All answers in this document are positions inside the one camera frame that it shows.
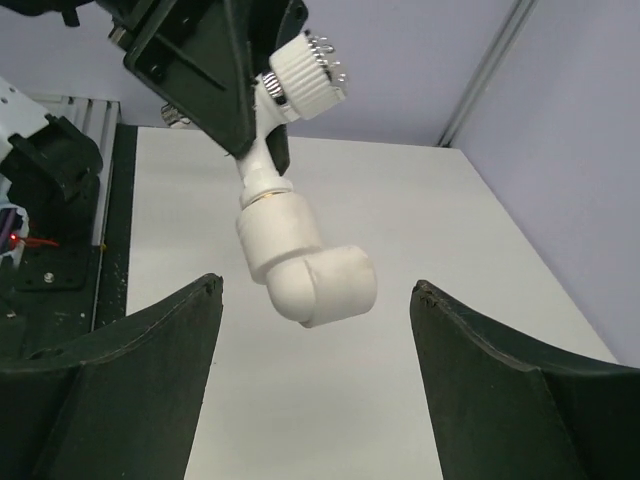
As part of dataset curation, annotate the white elbow pipe fitting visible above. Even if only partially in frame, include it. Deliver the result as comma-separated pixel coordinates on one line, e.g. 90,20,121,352
236,192,377,328

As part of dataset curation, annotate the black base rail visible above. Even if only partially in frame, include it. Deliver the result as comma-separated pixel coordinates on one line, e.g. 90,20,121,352
1,114,137,363

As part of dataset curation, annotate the right aluminium frame post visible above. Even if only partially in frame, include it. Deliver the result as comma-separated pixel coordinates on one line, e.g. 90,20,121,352
436,0,538,148

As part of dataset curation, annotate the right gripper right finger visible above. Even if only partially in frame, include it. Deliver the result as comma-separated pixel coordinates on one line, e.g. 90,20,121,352
410,280,639,479

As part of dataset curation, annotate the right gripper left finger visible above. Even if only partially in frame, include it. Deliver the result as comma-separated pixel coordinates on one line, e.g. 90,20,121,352
1,274,223,479

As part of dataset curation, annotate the white water faucet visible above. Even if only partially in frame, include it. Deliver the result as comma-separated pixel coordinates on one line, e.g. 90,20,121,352
236,29,348,208

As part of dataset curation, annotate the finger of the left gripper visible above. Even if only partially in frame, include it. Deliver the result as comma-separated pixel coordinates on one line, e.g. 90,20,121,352
123,0,308,156
266,124,290,175

